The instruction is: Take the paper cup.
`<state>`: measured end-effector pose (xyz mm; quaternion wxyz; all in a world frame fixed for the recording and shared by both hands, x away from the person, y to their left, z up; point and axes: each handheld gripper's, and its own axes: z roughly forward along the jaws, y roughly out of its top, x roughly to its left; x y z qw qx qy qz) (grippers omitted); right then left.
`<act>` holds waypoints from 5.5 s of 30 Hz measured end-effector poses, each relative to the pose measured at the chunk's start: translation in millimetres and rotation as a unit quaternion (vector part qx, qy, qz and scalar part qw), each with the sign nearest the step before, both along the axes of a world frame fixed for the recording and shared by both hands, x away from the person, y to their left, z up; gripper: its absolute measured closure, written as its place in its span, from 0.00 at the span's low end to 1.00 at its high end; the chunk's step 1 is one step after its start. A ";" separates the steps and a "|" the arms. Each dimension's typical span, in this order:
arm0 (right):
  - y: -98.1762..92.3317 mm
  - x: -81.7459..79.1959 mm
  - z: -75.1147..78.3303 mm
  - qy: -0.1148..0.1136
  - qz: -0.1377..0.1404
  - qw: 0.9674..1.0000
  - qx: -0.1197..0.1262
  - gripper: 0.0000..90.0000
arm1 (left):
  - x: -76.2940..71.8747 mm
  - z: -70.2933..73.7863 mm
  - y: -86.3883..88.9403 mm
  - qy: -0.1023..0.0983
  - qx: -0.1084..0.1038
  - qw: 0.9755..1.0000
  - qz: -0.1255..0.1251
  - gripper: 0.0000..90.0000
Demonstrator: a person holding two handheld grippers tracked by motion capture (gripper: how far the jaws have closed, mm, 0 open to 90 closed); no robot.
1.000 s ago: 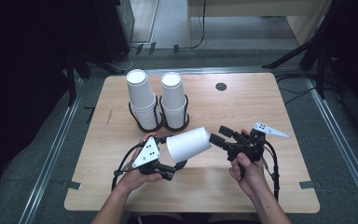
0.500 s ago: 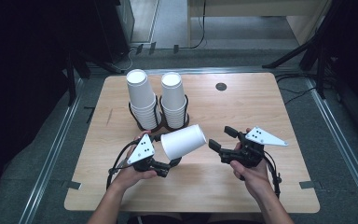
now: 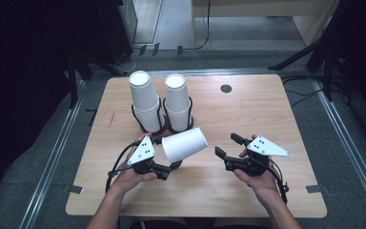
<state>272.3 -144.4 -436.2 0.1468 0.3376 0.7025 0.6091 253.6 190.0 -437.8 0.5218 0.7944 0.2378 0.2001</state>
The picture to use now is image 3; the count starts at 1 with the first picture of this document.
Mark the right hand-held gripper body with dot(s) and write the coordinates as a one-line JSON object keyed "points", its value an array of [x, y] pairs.
{"points": [[265, 148]]}

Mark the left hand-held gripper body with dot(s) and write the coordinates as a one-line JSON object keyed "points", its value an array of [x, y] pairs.
{"points": [[143, 151]]}

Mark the single white paper cup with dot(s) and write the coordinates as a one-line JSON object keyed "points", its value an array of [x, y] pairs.
{"points": [[184, 144]]}

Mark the stack of white paper cups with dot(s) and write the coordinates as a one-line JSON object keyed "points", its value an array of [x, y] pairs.
{"points": [[178, 105], [144, 95]]}

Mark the person's left hand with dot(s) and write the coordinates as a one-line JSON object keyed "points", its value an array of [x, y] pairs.
{"points": [[127, 179]]}

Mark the person's right hand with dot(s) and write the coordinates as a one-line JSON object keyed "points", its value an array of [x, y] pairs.
{"points": [[263, 187]]}

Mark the dark round table grommet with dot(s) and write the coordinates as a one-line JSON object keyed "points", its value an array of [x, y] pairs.
{"points": [[226, 88]]}

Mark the grey tape piece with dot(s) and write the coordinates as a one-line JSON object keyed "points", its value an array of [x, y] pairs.
{"points": [[317, 189], [74, 189]]}

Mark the black metal stand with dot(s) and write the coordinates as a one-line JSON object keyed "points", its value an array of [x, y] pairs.
{"points": [[73, 79]]}

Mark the black cabinet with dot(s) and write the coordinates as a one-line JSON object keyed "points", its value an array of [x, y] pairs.
{"points": [[114, 28]]}

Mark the black tripod stand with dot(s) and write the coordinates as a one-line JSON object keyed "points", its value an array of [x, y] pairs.
{"points": [[325, 41]]}

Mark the beige wooden furniture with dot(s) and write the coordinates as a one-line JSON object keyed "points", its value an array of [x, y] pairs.
{"points": [[251, 8]]}

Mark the dark curtain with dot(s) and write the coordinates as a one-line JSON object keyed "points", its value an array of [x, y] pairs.
{"points": [[16, 79]]}

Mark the aluminium floor rail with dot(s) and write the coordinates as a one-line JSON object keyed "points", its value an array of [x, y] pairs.
{"points": [[54, 159], [346, 133]]}

